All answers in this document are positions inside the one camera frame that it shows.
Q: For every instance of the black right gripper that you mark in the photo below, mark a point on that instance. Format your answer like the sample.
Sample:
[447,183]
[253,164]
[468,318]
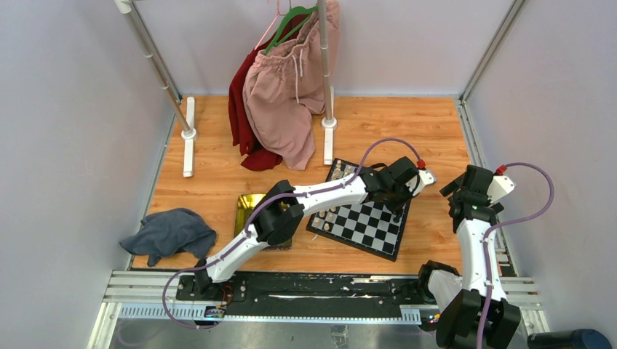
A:
[452,187]

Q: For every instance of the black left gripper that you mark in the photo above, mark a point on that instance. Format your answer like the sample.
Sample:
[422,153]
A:
[409,188]

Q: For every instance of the black and white chessboard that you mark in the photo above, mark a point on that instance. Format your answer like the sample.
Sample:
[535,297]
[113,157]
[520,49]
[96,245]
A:
[368,227]

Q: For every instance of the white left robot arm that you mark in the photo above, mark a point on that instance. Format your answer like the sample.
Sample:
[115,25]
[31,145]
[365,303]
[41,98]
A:
[278,214]

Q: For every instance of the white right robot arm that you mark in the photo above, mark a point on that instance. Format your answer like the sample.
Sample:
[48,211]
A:
[474,310]

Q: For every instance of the dark red garment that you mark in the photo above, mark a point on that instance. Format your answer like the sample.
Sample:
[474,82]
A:
[256,157]

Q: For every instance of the pink shorts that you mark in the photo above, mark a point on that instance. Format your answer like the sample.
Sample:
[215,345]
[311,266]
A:
[283,90]

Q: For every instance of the gold metal tin tray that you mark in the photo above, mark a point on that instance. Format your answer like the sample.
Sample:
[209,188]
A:
[245,205]

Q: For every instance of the dark blue cylinder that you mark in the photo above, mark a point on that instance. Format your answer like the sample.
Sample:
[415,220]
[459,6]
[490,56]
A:
[575,339]

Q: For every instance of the green clothes hanger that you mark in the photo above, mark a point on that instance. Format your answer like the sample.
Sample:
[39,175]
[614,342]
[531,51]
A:
[282,34]

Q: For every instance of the pink clothes hanger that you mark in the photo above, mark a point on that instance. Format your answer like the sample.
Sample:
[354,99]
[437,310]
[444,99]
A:
[266,38]

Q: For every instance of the white clothes rack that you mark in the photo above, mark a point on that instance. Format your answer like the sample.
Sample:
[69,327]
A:
[186,120]

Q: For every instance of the grey blue cloth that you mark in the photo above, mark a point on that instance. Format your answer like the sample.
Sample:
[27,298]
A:
[164,234]

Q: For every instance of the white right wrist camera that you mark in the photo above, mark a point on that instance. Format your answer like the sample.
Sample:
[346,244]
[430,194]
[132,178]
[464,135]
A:
[500,186]

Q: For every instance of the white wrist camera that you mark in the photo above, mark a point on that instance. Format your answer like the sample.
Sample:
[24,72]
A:
[500,186]
[425,178]

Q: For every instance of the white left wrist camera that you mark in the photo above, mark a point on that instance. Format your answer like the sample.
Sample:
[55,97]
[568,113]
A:
[425,178]

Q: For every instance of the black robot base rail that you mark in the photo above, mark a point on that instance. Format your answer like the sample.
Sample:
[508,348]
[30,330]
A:
[276,297]

